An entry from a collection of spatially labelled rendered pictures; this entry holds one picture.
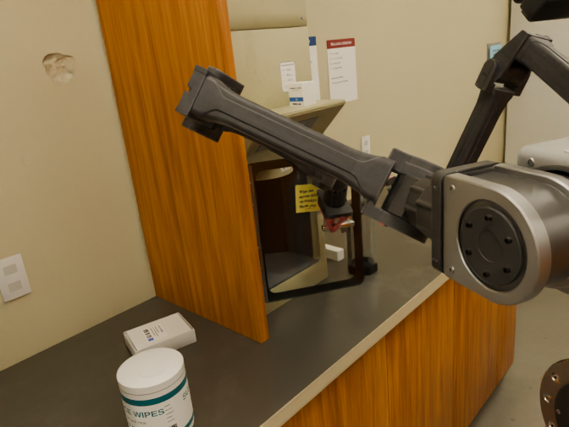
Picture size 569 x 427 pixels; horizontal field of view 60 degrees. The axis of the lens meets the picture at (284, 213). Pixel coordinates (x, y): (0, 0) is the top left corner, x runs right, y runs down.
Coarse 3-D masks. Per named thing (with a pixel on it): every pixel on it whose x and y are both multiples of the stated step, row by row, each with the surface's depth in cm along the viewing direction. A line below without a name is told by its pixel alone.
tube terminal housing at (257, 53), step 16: (240, 32) 119; (256, 32) 123; (272, 32) 127; (288, 32) 131; (304, 32) 136; (240, 48) 120; (256, 48) 123; (272, 48) 127; (288, 48) 132; (304, 48) 136; (240, 64) 120; (256, 64) 124; (272, 64) 128; (304, 64) 137; (240, 80) 121; (256, 80) 125; (272, 80) 129; (304, 80) 138; (256, 96) 126; (272, 96) 130; (288, 96) 134; (256, 160) 129; (272, 304) 142
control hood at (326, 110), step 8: (320, 104) 128; (328, 104) 129; (336, 104) 132; (344, 104) 135; (280, 112) 121; (288, 112) 119; (296, 112) 121; (304, 112) 123; (312, 112) 126; (320, 112) 129; (328, 112) 133; (336, 112) 136; (296, 120) 124; (320, 120) 134; (328, 120) 138; (312, 128) 135; (320, 128) 139; (248, 144) 120; (256, 144) 120; (248, 152) 121; (256, 152) 124
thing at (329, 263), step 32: (288, 160) 126; (256, 192) 127; (288, 192) 129; (352, 192) 133; (288, 224) 131; (320, 224) 133; (288, 256) 134; (320, 256) 136; (352, 256) 138; (288, 288) 137; (320, 288) 139
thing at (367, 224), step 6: (366, 216) 152; (366, 222) 153; (372, 222) 154; (366, 228) 153; (372, 228) 155; (366, 234) 154; (372, 234) 155; (366, 240) 155; (372, 240) 156; (366, 246) 155; (372, 246) 156; (366, 252) 156; (372, 252) 157; (366, 258) 156; (372, 258) 157; (366, 264) 157; (372, 264) 158
